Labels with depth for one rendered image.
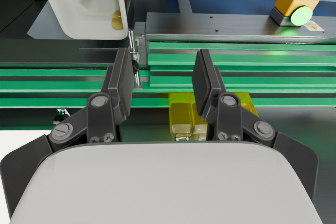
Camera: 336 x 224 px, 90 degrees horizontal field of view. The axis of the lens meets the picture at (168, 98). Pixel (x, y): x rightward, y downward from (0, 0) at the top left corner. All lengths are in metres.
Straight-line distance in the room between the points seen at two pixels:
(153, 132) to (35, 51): 0.44
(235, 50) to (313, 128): 0.48
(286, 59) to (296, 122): 0.36
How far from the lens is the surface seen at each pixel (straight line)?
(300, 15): 0.58
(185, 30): 0.48
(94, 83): 0.51
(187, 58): 0.41
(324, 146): 0.81
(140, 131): 0.57
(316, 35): 0.63
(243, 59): 0.45
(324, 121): 0.89
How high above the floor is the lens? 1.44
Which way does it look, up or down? 39 degrees down
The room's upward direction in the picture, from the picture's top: 178 degrees clockwise
